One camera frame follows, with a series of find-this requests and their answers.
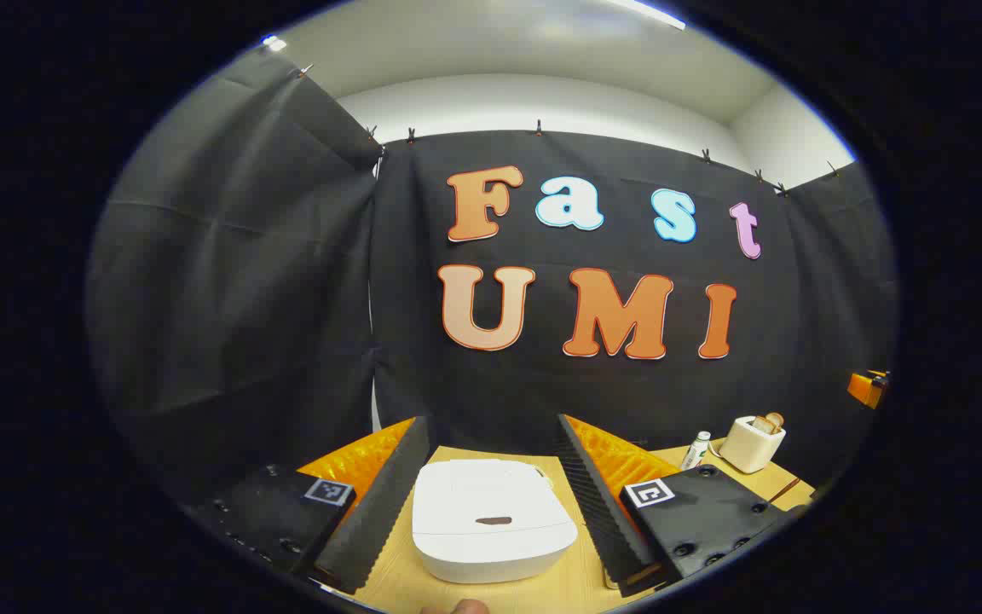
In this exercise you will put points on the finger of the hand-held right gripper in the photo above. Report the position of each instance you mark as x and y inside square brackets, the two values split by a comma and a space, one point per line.
[864, 390]

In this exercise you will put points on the cream toaster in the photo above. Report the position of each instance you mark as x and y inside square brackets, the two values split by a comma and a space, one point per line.
[747, 448]

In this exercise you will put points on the long ceiling light strip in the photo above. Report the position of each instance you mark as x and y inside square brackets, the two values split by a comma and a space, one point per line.
[653, 12]

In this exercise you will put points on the black backdrop cloth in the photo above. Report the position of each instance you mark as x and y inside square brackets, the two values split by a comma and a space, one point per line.
[286, 298]

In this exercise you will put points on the toast slice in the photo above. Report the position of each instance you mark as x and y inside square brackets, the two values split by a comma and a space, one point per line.
[768, 423]

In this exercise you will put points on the white drink bottle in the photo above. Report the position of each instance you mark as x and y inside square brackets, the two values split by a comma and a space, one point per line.
[696, 450]

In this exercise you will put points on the brown wooden spoon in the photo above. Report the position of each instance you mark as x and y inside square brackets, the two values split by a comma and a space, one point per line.
[786, 489]

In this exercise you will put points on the white rice cooker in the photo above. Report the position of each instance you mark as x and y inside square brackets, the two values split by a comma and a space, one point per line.
[491, 546]

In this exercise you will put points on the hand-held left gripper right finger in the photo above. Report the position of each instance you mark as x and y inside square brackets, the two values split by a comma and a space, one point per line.
[597, 512]

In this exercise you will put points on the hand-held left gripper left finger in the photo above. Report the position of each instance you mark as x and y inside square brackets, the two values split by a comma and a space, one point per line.
[380, 512]

